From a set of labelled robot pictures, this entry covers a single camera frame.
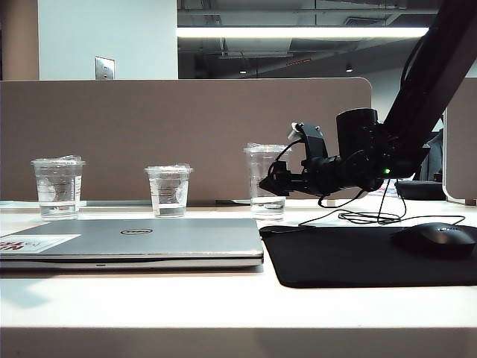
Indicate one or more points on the metal wall switch plate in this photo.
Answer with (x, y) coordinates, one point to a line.
(104, 68)

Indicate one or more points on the wide brown desk divider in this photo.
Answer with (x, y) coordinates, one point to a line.
(149, 123)

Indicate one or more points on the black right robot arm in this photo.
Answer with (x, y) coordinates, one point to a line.
(428, 93)

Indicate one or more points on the clear plastic cup white label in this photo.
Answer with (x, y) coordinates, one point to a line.
(56, 186)

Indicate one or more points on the brown divider white edge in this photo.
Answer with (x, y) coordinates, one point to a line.
(462, 156)

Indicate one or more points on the black round pouch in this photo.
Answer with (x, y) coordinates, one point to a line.
(419, 190)

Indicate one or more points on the long linear ceiling light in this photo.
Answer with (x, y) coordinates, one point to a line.
(298, 32)

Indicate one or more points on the black computer mouse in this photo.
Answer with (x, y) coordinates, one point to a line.
(434, 240)

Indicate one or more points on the small clear plastic cup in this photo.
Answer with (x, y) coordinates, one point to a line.
(168, 210)

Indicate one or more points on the flat grey desk plate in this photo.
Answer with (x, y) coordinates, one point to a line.
(233, 202)

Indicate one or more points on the colourful printed papers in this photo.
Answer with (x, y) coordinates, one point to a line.
(389, 191)

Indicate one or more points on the grey jacket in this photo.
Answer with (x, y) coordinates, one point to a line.
(435, 156)

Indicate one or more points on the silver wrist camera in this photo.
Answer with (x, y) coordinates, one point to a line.
(294, 131)

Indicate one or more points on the black mouse pad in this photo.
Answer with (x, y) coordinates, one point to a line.
(335, 257)

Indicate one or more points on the tall clear plastic cup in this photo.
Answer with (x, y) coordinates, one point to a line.
(255, 164)

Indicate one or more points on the silver Dell laptop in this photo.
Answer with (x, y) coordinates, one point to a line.
(167, 242)

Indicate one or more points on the red LED ceiling sign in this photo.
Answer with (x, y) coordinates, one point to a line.
(299, 62)

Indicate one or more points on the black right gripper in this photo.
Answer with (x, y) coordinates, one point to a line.
(320, 175)

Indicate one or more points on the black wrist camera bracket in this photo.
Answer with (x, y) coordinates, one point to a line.
(315, 141)

